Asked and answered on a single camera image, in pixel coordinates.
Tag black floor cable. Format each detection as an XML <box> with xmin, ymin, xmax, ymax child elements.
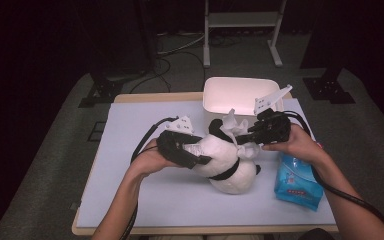
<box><xmin>129</xmin><ymin>49</ymin><xmax>208</xmax><ymax>95</ymax></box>

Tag panda plush toy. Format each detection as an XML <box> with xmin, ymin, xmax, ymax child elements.
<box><xmin>183</xmin><ymin>118</ymin><xmax>262</xmax><ymax>196</ymax></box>

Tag hand-held gripper cable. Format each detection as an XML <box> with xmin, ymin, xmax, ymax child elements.
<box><xmin>119</xmin><ymin>116</ymin><xmax>180</xmax><ymax>240</ymax></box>
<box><xmin>284</xmin><ymin>110</ymin><xmax>384</xmax><ymax>225</ymax></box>

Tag person's right hand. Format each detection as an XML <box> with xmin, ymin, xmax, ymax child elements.
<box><xmin>261</xmin><ymin>122</ymin><xmax>328</xmax><ymax>172</ymax></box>

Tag white wet wipe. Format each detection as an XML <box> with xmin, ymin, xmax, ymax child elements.
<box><xmin>219</xmin><ymin>108</ymin><xmax>261</xmax><ymax>161</ymax></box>

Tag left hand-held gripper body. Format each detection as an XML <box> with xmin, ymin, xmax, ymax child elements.
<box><xmin>155</xmin><ymin>115</ymin><xmax>195</xmax><ymax>165</ymax></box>

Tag right hand-held gripper cable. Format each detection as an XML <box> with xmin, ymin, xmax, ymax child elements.
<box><xmin>284</xmin><ymin>110</ymin><xmax>384</xmax><ymax>225</ymax></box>

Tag left hand-held gripper cable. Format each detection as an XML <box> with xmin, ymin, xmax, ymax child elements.
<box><xmin>119</xmin><ymin>116</ymin><xmax>180</xmax><ymax>240</ymax></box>

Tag black stand base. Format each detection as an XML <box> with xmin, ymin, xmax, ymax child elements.
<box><xmin>302</xmin><ymin>66</ymin><xmax>356</xmax><ymax>105</ymax></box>
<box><xmin>78</xmin><ymin>59</ymin><xmax>124</xmax><ymax>109</ymax></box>

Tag white metal stand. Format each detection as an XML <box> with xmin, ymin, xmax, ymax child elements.
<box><xmin>202</xmin><ymin>0</ymin><xmax>285</xmax><ymax>69</ymax></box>

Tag white plastic storage box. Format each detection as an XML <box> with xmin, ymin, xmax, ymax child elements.
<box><xmin>202</xmin><ymin>76</ymin><xmax>286</xmax><ymax>139</ymax></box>

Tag person's left hand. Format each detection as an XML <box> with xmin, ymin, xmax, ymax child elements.
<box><xmin>125</xmin><ymin>138</ymin><xmax>178</xmax><ymax>187</ymax></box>

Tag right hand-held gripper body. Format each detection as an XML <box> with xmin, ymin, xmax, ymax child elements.
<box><xmin>253</xmin><ymin>84</ymin><xmax>294</xmax><ymax>145</ymax></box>

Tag blue wet wipes pack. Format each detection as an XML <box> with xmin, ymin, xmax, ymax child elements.
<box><xmin>273</xmin><ymin>151</ymin><xmax>325</xmax><ymax>212</ymax></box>

